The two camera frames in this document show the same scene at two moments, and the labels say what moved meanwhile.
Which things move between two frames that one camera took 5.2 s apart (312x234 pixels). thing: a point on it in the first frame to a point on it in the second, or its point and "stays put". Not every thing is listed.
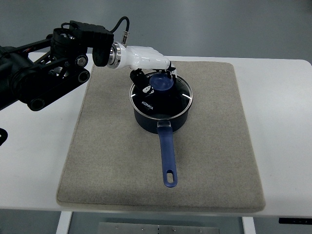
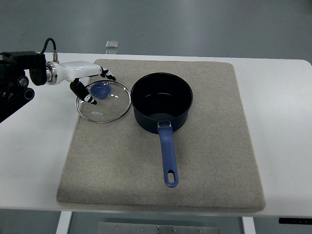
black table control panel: x=295 y=221 stays put
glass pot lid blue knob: x=169 y=100 to x=113 y=100
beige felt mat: x=110 y=161 stays put
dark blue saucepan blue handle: x=165 y=110 stays put
